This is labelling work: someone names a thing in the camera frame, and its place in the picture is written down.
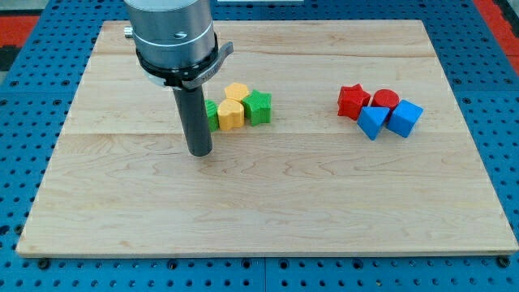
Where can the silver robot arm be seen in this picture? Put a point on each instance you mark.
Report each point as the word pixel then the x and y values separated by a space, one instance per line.
pixel 174 39

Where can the green star block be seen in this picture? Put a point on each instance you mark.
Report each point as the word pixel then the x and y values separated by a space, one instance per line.
pixel 258 107

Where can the yellow heart block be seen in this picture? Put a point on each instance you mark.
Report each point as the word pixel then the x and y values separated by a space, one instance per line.
pixel 230 115

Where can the yellow hexagon block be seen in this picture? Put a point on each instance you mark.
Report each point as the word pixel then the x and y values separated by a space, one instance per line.
pixel 237 91

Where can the wooden board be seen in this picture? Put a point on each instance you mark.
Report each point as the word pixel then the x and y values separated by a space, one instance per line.
pixel 122 184

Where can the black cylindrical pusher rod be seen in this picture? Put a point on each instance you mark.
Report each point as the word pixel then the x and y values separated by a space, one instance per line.
pixel 194 119

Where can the red star block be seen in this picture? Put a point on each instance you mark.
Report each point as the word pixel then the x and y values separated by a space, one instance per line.
pixel 351 100

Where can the blue triangle block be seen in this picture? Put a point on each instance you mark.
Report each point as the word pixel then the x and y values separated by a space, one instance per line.
pixel 372 119

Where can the red cylinder block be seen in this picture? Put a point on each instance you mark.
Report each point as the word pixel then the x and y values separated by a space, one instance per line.
pixel 386 98

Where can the blue cube block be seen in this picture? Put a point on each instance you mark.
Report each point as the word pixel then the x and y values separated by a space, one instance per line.
pixel 404 117

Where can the black clamp ring bracket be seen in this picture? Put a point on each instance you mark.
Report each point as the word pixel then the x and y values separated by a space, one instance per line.
pixel 202 73

